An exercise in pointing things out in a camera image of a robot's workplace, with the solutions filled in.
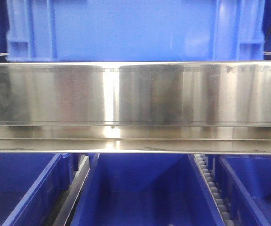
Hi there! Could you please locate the metal divider rail lower left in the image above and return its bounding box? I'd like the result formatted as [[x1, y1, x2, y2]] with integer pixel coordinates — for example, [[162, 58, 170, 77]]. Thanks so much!
[[44, 154, 90, 226]]

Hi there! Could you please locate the dark blue bin lower centre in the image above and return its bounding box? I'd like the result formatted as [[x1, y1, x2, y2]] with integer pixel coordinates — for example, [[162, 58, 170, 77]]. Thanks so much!
[[71, 153, 224, 226]]

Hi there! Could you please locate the dark blue bin lower left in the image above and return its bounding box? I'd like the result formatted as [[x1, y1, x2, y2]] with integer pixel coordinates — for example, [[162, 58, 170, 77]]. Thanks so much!
[[0, 153, 75, 226]]

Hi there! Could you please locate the stainless steel shelf beam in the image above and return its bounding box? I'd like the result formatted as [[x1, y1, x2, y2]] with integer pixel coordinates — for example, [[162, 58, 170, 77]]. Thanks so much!
[[0, 52, 271, 154]]

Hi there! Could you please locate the grey roller conveyor track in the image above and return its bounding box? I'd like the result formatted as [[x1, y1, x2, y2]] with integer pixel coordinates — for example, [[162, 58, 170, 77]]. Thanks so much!
[[194, 154, 234, 226]]

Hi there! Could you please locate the dark blue bin lower right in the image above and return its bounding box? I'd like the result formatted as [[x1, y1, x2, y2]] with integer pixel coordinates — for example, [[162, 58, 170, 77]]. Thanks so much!
[[207, 155, 271, 226]]

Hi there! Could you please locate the light blue plastic crate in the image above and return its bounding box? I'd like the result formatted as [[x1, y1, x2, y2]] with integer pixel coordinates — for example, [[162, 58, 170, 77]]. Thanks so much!
[[7, 0, 265, 62]]

